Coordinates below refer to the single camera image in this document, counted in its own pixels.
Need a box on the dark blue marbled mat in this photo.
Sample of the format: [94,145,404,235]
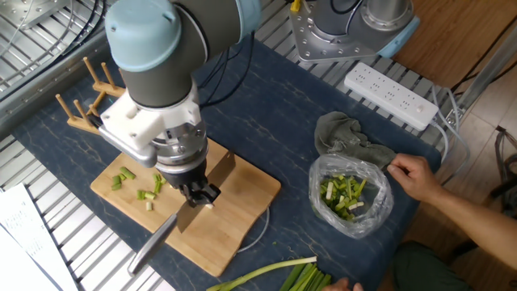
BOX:
[11,30,443,291]

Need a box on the silver aluminium frame post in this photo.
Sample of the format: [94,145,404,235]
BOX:
[455,23,517,118]

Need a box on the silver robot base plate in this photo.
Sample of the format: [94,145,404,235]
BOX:
[288,2,375,65]

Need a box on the white power cable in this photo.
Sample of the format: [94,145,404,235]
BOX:
[422,84,472,183]

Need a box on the bamboo cutting board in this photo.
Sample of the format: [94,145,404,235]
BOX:
[90,137,282,278]

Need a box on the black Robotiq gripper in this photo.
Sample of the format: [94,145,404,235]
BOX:
[165,158,222,209]

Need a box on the black chair frame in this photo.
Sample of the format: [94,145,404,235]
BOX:
[490,124,517,221]

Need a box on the chopped scallion heap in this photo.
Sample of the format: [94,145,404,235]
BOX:
[318,173,368,221]

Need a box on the wooden peg rack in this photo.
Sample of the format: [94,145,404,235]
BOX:
[55,56,127,137]

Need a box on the long whole scallion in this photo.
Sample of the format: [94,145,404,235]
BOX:
[205,255,318,291]

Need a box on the person's left hand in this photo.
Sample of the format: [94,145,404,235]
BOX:
[322,276,364,291]

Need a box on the person's right hand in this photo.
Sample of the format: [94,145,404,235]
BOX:
[386,153,445,204]

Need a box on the silver perforated metal plate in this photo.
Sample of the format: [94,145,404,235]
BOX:
[0,0,80,30]

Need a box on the brown wooden desk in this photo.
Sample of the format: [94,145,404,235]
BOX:
[392,0,517,89]

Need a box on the white plain paper sheet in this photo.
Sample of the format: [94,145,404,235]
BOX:
[0,226,61,291]

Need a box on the grey crumpled cloth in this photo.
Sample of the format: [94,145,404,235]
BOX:
[313,111,397,173]

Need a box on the green trouser leg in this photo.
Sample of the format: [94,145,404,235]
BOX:
[389,241,473,291]

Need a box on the grey metal rail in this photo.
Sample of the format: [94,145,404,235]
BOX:
[0,30,122,138]

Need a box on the white power strip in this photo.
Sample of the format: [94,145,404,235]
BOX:
[343,61,439,132]

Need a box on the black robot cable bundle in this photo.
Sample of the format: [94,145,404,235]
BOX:
[60,0,256,108]

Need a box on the white printed paper sheet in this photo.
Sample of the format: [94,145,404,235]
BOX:
[0,183,78,291]

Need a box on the clear plastic bag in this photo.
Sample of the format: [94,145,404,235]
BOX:
[309,153,395,239]

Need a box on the green scallion leaf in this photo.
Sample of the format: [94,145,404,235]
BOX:
[278,262,308,291]
[296,266,320,291]
[316,273,333,291]

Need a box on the steel cleaver knife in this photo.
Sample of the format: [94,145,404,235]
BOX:
[127,151,237,276]

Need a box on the person's right forearm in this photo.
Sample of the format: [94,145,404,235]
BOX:
[430,188,517,272]

